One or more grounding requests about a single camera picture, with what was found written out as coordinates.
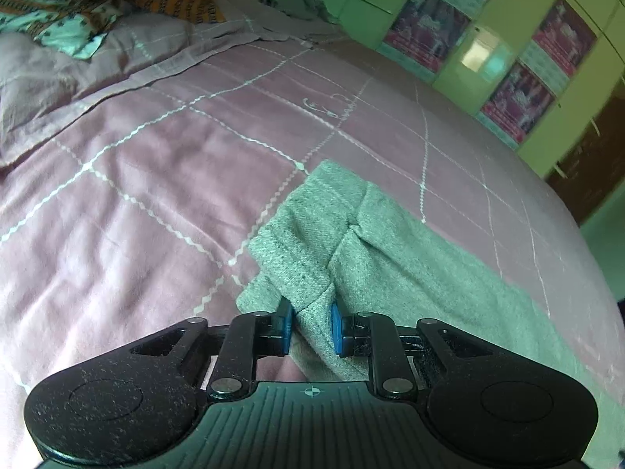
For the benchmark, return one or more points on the green knit garment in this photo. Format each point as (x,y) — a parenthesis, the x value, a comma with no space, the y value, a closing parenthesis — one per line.
(415,264)

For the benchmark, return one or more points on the glossy pale wardrobe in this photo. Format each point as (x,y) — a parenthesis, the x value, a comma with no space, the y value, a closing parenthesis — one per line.
(503,44)

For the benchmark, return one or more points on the pink pillow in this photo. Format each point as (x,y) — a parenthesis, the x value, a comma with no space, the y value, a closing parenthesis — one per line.
(293,7)
(73,75)

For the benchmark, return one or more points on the pink wardrobe poster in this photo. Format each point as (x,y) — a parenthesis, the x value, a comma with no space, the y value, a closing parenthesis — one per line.
(564,36)
(427,29)
(517,102)

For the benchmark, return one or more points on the brown wooden door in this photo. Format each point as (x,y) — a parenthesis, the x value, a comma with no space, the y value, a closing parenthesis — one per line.
(593,166)

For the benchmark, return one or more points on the pink checked bed sheet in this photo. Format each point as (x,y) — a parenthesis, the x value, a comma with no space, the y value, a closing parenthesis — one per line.
(161,205)

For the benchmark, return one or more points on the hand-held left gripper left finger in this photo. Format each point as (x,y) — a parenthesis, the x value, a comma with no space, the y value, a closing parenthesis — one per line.
(285,328)

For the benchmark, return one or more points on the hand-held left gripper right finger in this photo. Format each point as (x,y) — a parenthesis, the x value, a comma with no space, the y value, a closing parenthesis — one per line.
(338,328)

